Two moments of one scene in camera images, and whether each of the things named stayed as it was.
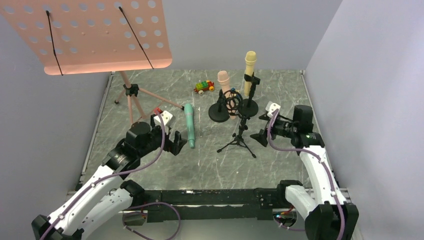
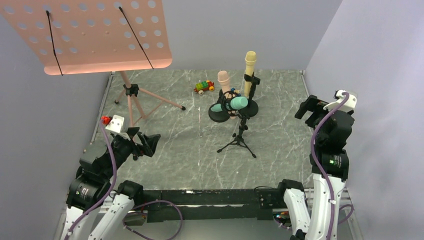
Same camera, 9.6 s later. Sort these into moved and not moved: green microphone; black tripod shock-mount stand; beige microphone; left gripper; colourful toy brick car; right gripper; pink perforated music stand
Moved: right gripper; green microphone; left gripper
Not moved: pink perforated music stand; colourful toy brick car; beige microphone; black tripod shock-mount stand
